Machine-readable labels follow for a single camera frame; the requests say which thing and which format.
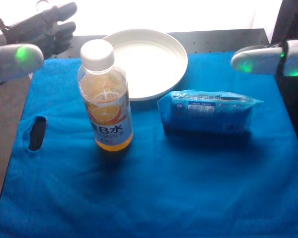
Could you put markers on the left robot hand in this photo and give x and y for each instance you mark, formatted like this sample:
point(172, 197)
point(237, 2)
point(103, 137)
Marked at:
point(27, 59)

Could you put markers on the orange drink bottle white cap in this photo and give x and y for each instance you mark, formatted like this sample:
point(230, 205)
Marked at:
point(106, 111)

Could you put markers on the blue snack packet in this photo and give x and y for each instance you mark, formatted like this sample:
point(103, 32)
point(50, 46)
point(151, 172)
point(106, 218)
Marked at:
point(203, 114)

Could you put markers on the white round plate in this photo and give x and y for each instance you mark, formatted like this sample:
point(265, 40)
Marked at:
point(151, 62)

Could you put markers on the blue cloth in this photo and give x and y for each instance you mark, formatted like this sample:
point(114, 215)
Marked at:
point(151, 188)

